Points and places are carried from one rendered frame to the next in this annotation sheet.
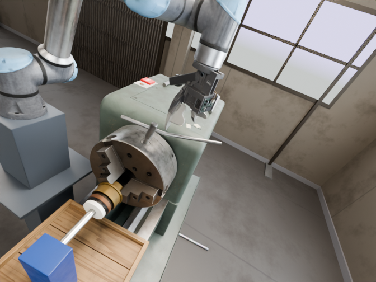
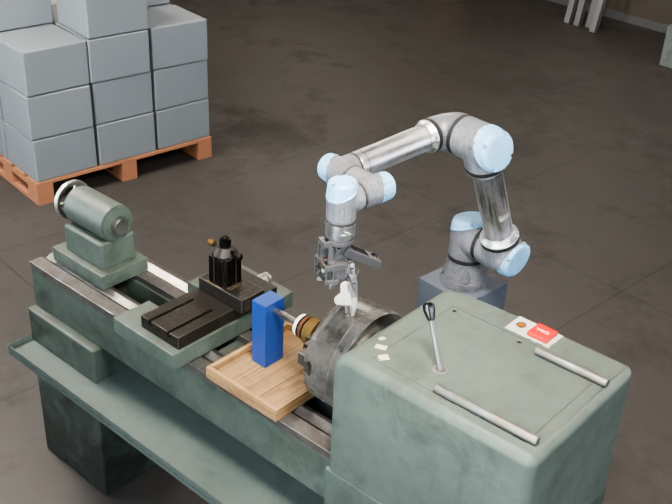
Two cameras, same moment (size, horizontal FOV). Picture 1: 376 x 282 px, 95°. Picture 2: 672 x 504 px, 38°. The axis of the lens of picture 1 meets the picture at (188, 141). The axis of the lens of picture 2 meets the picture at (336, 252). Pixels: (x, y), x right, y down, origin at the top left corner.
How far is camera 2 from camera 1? 2.62 m
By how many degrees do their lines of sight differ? 97
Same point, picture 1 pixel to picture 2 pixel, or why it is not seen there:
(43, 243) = (275, 297)
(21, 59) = (460, 222)
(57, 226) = not seen: hidden behind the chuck
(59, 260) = (259, 302)
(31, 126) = (432, 288)
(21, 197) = not seen: hidden behind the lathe
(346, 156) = not seen: outside the picture
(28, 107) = (447, 271)
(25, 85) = (454, 248)
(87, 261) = (280, 373)
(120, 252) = (277, 394)
